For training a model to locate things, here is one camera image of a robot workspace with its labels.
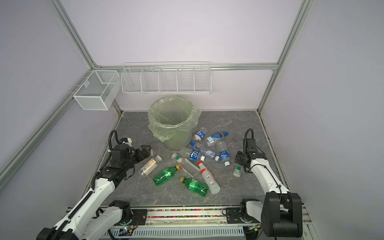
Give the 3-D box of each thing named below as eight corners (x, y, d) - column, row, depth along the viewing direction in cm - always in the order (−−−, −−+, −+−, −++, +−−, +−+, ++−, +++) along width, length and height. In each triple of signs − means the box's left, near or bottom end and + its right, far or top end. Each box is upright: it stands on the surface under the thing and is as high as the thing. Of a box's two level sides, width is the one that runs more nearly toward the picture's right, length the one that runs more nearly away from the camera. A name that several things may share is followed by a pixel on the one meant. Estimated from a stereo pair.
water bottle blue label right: (222, 168, 91) (223, 164, 87) (216, 145, 102) (216, 141, 98) (231, 166, 92) (232, 163, 88) (224, 144, 102) (225, 140, 98)
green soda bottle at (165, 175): (158, 189, 84) (156, 186, 79) (154, 183, 87) (151, 179, 82) (180, 171, 91) (179, 167, 86) (176, 166, 93) (175, 161, 88)
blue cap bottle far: (207, 147, 99) (208, 143, 95) (204, 142, 101) (204, 139, 98) (226, 136, 105) (227, 132, 101) (223, 132, 107) (223, 128, 103)
